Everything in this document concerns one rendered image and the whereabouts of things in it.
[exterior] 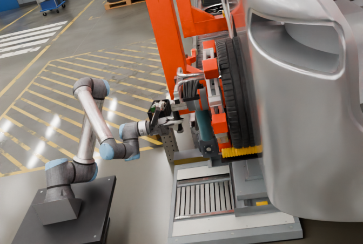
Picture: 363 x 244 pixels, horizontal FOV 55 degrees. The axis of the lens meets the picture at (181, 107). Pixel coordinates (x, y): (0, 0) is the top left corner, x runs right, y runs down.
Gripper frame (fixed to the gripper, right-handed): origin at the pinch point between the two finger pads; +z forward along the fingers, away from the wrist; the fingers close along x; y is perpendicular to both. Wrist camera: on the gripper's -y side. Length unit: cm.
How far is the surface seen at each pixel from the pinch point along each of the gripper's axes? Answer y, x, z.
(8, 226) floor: 83, -19, -159
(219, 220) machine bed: 75, 8, 10
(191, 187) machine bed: 77, -30, -10
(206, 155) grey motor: 56, -39, 5
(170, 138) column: 59, -73, -25
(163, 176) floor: 83, -54, -35
